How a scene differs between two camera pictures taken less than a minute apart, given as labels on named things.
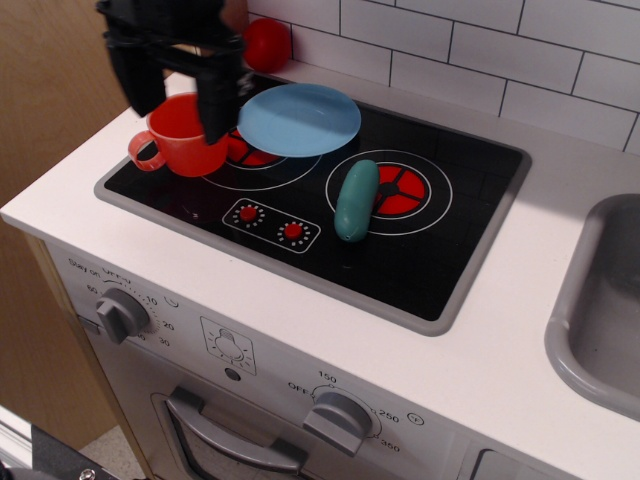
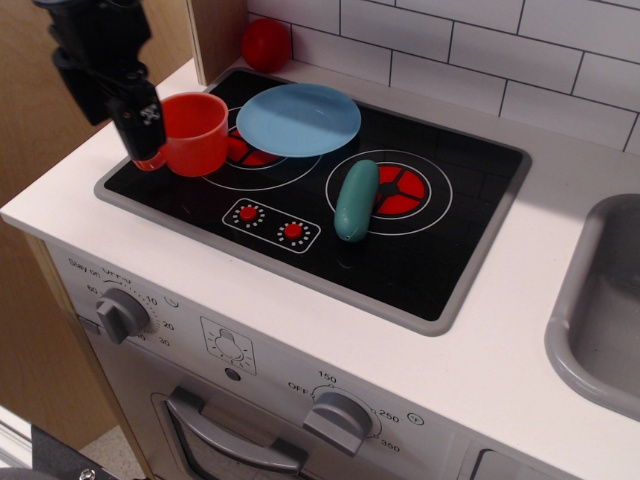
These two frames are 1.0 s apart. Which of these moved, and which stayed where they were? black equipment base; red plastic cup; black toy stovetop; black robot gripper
Moved: black robot gripper
Stayed: black toy stovetop; red plastic cup; black equipment base
